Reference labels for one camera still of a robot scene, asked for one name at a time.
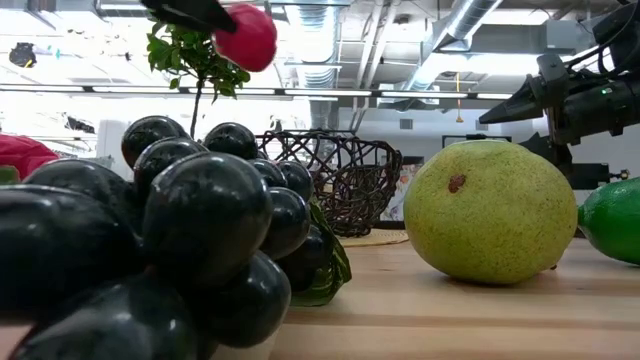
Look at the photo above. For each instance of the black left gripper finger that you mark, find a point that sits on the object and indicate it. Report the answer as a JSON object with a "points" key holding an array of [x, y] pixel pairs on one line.
{"points": [[190, 12]]}

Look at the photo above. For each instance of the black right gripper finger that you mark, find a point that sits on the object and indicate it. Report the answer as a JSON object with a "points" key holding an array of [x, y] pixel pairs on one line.
{"points": [[520, 105], [552, 150]]}

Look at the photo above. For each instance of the red apple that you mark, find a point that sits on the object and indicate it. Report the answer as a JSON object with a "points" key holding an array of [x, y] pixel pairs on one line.
{"points": [[250, 45]]}

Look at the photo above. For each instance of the green pear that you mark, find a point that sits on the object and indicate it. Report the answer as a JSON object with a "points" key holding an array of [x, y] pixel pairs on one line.
{"points": [[490, 220]]}

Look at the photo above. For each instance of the green lime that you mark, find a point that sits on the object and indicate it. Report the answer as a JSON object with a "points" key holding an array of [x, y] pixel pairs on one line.
{"points": [[615, 220]]}

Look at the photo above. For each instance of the black grape bunch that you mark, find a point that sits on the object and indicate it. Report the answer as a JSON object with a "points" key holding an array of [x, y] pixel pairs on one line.
{"points": [[205, 215]]}

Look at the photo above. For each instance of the red bell pepper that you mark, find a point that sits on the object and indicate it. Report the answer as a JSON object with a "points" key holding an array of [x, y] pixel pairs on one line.
{"points": [[25, 152]]}

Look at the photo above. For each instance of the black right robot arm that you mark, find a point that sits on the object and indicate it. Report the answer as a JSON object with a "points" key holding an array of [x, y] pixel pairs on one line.
{"points": [[622, 35]]}

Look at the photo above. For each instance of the dark brown wicker basket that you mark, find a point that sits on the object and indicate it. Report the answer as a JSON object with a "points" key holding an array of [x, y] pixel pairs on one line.
{"points": [[360, 220]]}

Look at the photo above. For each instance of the white ceiling light tube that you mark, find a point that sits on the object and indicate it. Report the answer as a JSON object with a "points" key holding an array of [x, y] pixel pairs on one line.
{"points": [[262, 91], [130, 89], [425, 94], [325, 92], [40, 88], [495, 96]]}

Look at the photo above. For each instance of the green plant in white pot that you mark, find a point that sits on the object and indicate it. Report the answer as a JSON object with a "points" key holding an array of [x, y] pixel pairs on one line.
{"points": [[195, 55]]}

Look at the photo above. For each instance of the black monitor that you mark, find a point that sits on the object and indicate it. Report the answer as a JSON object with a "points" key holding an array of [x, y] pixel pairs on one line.
{"points": [[595, 177]]}

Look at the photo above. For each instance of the white box cabinet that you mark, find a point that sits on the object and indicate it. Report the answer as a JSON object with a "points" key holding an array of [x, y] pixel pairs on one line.
{"points": [[110, 145]]}

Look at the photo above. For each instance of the floral printed curtain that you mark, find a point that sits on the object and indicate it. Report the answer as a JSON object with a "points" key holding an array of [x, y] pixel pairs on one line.
{"points": [[397, 200]]}

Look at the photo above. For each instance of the black ceiling-hung device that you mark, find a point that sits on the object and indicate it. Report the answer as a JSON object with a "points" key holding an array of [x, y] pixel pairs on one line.
{"points": [[22, 54]]}

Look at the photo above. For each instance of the round woven straw placemat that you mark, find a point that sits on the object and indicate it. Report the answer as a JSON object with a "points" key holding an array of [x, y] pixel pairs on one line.
{"points": [[375, 238]]}

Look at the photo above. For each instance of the grey wall vent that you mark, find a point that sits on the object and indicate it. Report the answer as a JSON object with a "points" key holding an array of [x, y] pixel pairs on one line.
{"points": [[481, 128], [406, 124]]}

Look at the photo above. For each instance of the black metal door frame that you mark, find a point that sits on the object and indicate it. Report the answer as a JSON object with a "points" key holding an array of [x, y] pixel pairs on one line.
{"points": [[470, 136]]}

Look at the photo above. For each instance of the silver spiral air duct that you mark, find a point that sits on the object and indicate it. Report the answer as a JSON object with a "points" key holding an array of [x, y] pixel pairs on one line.
{"points": [[465, 20]]}

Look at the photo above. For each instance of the silver corrugated duct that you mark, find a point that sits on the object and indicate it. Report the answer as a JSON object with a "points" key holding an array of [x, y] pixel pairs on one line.
{"points": [[315, 50]]}

